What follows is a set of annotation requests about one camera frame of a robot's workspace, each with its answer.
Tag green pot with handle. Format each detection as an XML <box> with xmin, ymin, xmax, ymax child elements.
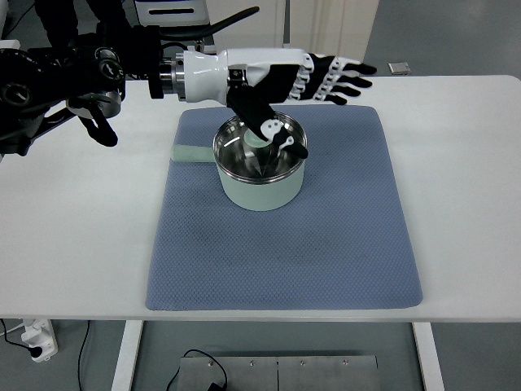
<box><xmin>171</xmin><ymin>116</ymin><xmax>305</xmax><ymax>211</ymax></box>

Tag blue quilted mat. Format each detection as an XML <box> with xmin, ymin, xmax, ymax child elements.
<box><xmin>146</xmin><ymin>105</ymin><xmax>422</xmax><ymax>311</ymax></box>

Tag metal base plate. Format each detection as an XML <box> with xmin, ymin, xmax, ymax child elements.
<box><xmin>176</xmin><ymin>355</ymin><xmax>382</xmax><ymax>390</ymax></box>

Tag white table frame legs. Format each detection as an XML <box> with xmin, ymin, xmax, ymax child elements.
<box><xmin>111</xmin><ymin>320</ymin><xmax>445</xmax><ymax>390</ymax></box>

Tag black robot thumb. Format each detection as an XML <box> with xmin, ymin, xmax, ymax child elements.
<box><xmin>226</xmin><ymin>86</ymin><xmax>309</xmax><ymax>158</ymax></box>

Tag white cabinet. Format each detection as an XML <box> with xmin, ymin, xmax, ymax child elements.
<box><xmin>206</xmin><ymin>0</ymin><xmax>287</xmax><ymax>52</ymax></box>

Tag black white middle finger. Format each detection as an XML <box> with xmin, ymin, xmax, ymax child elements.
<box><xmin>298</xmin><ymin>79</ymin><xmax>361</xmax><ymax>100</ymax></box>

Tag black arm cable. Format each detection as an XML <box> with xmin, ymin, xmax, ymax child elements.
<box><xmin>77</xmin><ymin>5</ymin><xmax>261</xmax><ymax>148</ymax></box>

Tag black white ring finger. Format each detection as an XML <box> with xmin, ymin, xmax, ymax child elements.
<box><xmin>304</xmin><ymin>67</ymin><xmax>373</xmax><ymax>90</ymax></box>

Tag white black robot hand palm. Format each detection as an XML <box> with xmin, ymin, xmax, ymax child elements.
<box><xmin>175</xmin><ymin>48</ymin><xmax>314</xmax><ymax>104</ymax></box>

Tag person in black trousers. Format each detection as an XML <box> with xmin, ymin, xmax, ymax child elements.
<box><xmin>34</xmin><ymin>0</ymin><xmax>131</xmax><ymax>49</ymax></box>

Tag black floor cable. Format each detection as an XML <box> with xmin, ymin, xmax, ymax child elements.
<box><xmin>0</xmin><ymin>319</ymin><xmax>229</xmax><ymax>391</ymax></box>

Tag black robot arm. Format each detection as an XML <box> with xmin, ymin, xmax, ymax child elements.
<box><xmin>1</xmin><ymin>25</ymin><xmax>376</xmax><ymax>159</ymax></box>

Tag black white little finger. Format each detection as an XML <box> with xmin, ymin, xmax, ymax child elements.
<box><xmin>309</xmin><ymin>53</ymin><xmax>377</xmax><ymax>78</ymax></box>

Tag white machine with slot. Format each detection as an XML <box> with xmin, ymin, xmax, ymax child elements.
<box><xmin>134</xmin><ymin>0</ymin><xmax>210</xmax><ymax>28</ymax></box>

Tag glass lid green knob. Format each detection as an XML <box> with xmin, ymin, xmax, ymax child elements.
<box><xmin>212</xmin><ymin>116</ymin><xmax>304</xmax><ymax>184</ymax></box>

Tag small grey floor device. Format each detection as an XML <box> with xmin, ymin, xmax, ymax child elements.
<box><xmin>387</xmin><ymin>62</ymin><xmax>412</xmax><ymax>76</ymax></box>

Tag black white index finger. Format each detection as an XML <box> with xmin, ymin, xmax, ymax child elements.
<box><xmin>289</xmin><ymin>87</ymin><xmax>348</xmax><ymax>105</ymax></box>

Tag white power strip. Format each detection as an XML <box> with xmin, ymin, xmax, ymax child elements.
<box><xmin>21</xmin><ymin>319</ymin><xmax>59</xmax><ymax>362</ymax></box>

